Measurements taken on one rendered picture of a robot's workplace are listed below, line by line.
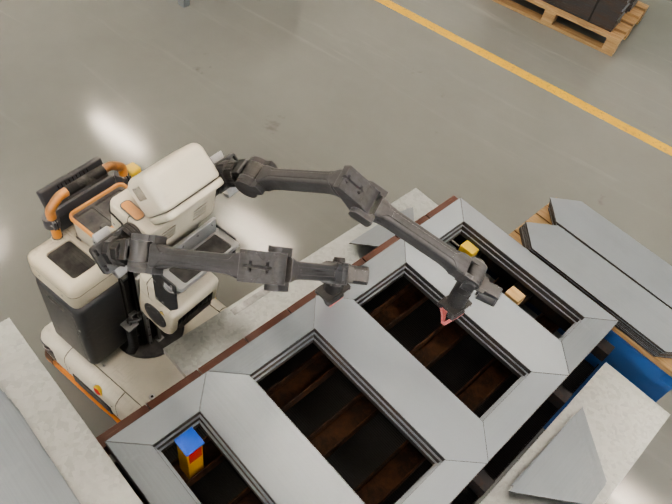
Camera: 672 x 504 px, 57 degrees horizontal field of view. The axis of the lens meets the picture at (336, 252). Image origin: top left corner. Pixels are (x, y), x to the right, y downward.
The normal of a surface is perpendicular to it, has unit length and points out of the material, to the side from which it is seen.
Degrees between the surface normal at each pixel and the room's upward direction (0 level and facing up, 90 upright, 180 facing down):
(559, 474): 0
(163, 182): 42
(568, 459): 0
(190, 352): 0
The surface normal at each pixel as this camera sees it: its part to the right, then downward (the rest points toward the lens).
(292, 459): 0.14, -0.63
